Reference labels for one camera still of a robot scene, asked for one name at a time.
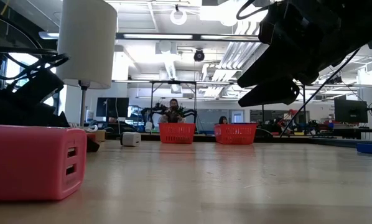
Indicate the black aluminium table frame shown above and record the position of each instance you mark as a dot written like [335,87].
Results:
[329,141]

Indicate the black background robot arm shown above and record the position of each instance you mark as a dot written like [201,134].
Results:
[150,110]
[189,111]

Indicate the black metal station frame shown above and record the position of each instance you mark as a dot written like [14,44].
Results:
[262,116]
[173,82]

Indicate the red desk lamp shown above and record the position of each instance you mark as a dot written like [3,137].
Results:
[293,112]

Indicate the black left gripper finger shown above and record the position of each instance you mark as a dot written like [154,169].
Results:
[93,146]

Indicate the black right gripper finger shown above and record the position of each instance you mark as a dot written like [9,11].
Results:
[273,95]
[270,68]

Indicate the red plastic basket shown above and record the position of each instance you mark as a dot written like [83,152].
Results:
[177,133]
[234,134]

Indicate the person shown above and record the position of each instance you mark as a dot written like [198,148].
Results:
[173,105]
[223,120]

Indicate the pink USB charger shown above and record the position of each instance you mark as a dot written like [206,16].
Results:
[27,161]

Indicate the black beam with light strips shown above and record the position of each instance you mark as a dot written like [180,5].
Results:
[197,37]

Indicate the white paper roll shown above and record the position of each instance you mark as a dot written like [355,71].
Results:
[148,127]

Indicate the white USB charger cube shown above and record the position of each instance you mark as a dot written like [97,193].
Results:
[130,139]

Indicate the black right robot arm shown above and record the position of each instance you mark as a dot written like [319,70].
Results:
[366,21]

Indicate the black computer monitor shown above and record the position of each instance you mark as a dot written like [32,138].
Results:
[111,107]
[351,111]

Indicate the blue bin at edge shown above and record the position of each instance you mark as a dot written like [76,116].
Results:
[371,148]

